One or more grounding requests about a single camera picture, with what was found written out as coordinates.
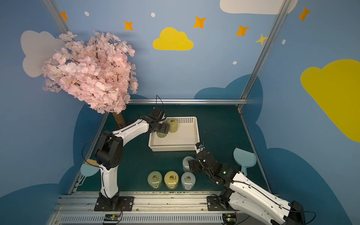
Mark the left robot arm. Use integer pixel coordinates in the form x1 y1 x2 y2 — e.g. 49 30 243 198
95 107 170 211

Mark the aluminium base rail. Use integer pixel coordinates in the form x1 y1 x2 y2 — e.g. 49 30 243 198
46 191 290 225

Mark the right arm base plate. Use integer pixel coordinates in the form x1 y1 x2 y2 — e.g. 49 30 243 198
206 195 245 213

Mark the yellow canister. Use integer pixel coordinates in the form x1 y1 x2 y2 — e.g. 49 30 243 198
164 171 179 190
167 118 178 133

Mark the white perforated plastic basket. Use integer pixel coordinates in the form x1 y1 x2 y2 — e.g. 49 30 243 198
148 116 200 152

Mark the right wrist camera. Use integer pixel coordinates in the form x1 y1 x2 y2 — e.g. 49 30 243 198
196 142 205 154

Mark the light blue dustpan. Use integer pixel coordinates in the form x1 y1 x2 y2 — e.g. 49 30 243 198
233 148 257 176

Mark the pink cherry blossom tree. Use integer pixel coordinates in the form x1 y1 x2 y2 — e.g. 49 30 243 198
42 31 138 115

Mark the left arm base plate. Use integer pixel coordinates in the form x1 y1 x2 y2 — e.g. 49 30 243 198
94 194 135 212

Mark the blue hand brush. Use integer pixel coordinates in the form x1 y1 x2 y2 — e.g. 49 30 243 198
78 159 100 186

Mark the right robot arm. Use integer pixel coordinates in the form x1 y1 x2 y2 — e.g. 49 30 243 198
188 150 306 225

